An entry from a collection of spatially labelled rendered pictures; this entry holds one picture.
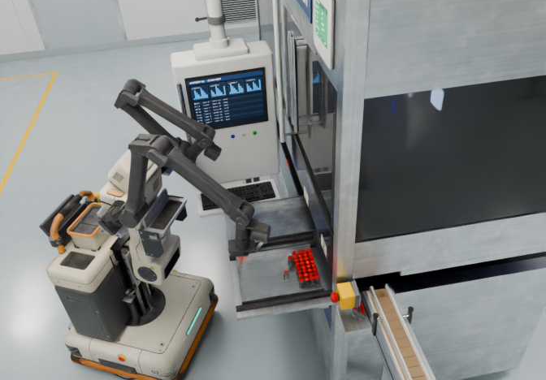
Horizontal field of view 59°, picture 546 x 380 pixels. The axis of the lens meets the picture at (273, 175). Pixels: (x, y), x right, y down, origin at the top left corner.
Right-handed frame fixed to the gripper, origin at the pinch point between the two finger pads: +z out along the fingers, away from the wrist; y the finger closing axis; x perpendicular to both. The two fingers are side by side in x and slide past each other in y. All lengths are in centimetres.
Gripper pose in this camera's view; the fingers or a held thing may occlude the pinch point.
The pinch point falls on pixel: (240, 262)
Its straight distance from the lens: 190.8
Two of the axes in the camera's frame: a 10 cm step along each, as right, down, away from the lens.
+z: -1.0, 8.2, 5.6
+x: -1.7, -5.7, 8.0
